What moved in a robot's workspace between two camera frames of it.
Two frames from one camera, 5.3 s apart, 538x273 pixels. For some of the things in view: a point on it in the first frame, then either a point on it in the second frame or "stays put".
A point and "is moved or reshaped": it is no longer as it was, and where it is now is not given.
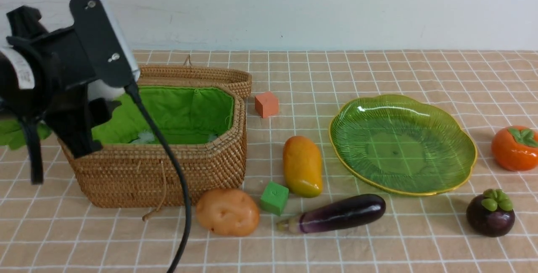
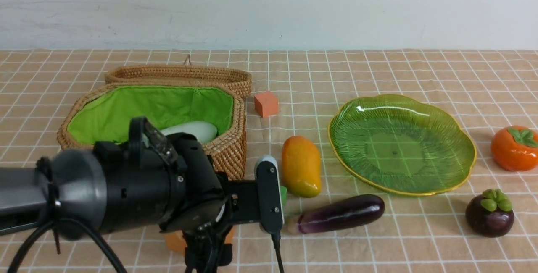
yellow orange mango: (303, 166) stays put
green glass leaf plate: (401, 145) stays put
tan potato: (228, 211) is moved or reshaped
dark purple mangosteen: (491, 214) stays put
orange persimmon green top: (515, 148) stays put
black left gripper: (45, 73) to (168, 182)
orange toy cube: (266, 104) stays put
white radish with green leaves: (12, 132) to (205, 132)
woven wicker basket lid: (189, 75) stays put
